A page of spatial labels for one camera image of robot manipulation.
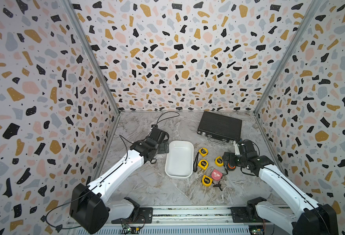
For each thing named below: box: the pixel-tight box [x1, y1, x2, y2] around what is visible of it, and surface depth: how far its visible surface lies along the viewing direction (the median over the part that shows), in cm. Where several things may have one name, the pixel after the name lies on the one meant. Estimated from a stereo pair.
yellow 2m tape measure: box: [201, 174, 214, 188], surface depth 85 cm
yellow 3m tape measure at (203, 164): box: [197, 159, 209, 170], surface depth 92 cm
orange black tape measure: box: [227, 162, 237, 171], surface depth 90 cm
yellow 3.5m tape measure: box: [193, 147, 209, 173], surface depth 97 cm
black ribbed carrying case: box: [197, 111, 243, 146], surface depth 106 cm
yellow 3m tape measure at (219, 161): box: [214, 155, 224, 167], surface depth 93 cm
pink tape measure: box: [211, 168, 223, 181], surface depth 87 cm
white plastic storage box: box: [164, 140, 195, 179], surface depth 94 cm
